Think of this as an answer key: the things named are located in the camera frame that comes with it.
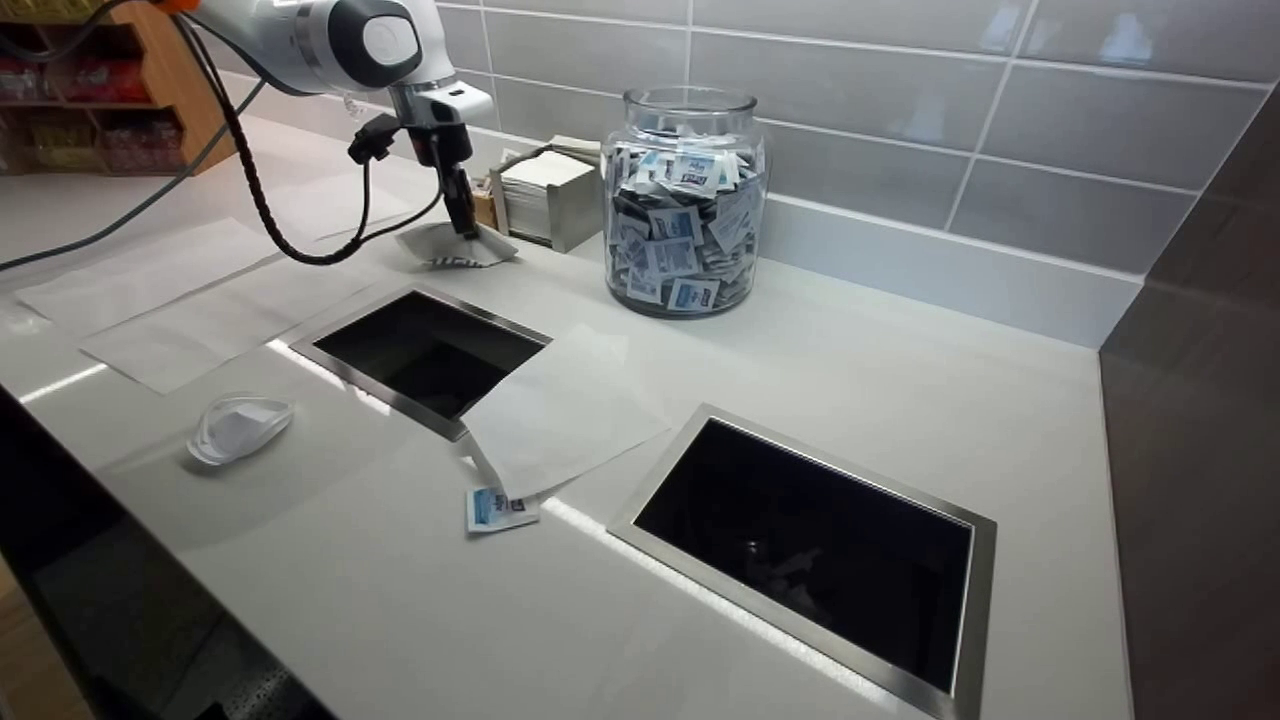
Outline flat translucent paper sheet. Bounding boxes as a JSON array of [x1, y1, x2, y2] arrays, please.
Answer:
[[74, 252, 391, 398], [253, 162, 414, 242], [11, 214, 294, 334]]

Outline flat white paper napkin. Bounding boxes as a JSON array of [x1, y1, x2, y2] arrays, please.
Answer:
[[454, 332, 664, 509]]

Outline glass jar of packets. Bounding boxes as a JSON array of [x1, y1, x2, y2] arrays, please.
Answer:
[[601, 85, 770, 321]]

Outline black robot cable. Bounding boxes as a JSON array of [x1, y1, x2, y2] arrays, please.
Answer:
[[0, 11, 451, 276]]

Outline white cone-shaped paper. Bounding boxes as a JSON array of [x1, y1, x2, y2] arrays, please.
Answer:
[[396, 214, 521, 272]]

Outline blue white sugar packet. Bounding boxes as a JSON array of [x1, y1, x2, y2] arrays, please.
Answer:
[[460, 481, 544, 539]]

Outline dark brown side panel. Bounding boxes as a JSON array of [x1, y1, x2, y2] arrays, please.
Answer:
[[1094, 85, 1280, 720]]

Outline wooden shelf with goods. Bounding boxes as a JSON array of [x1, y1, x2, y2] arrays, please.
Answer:
[[0, 0, 236, 174]]

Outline wooden packet box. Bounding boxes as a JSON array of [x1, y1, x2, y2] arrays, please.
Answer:
[[465, 174, 504, 233]]

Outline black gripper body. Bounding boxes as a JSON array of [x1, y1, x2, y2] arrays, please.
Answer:
[[398, 115, 474, 174]]

